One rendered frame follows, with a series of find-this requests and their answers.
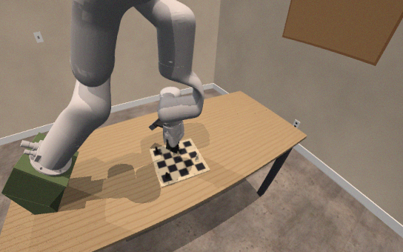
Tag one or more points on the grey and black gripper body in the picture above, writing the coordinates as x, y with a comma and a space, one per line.
173, 133

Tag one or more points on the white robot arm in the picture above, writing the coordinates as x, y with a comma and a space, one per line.
93, 34

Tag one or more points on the black and white chessboard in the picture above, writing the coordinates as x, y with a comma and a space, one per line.
179, 166

